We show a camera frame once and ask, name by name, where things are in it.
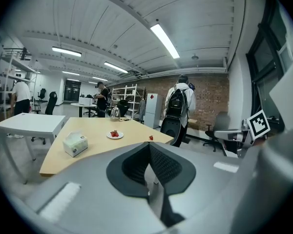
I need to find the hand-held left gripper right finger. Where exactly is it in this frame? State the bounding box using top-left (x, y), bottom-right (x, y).
top-left (149, 142), bottom-right (257, 229)

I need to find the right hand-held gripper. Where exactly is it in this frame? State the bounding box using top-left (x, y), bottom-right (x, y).
top-left (214, 110), bottom-right (271, 158)

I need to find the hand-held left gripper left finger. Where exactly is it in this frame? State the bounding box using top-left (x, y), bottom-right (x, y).
top-left (26, 142), bottom-right (162, 234)

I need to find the white round plate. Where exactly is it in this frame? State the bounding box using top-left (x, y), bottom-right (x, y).
top-left (106, 131), bottom-right (125, 140)

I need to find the black oval shell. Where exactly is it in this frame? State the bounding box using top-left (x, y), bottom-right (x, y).
top-left (160, 116), bottom-right (184, 146)

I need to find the black round chair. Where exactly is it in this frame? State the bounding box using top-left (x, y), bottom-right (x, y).
top-left (164, 74), bottom-right (197, 148)

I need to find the stainless steel kettle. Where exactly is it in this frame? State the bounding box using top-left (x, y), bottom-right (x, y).
top-left (109, 105), bottom-right (121, 123)

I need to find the black backpack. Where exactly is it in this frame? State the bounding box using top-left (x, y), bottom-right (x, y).
top-left (166, 88), bottom-right (188, 118)

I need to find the tall pale cabinet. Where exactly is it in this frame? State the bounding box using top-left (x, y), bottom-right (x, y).
top-left (144, 93), bottom-right (163, 129)

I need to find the gray hanging coat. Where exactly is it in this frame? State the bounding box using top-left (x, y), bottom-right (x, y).
top-left (138, 98), bottom-right (147, 123)

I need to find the white green tissue pack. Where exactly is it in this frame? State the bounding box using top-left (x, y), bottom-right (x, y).
top-left (63, 130), bottom-right (89, 157)

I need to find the white shelving rack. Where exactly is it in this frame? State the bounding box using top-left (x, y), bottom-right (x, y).
top-left (111, 83), bottom-right (145, 120)
top-left (0, 49), bottom-right (39, 124)

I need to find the round white table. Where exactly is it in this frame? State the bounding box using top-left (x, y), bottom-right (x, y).
top-left (70, 103), bottom-right (98, 118)

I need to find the black double door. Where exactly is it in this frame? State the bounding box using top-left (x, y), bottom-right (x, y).
top-left (63, 79), bottom-right (82, 101)

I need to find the black window frame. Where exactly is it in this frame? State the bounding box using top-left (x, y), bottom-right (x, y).
top-left (245, 0), bottom-right (293, 131)

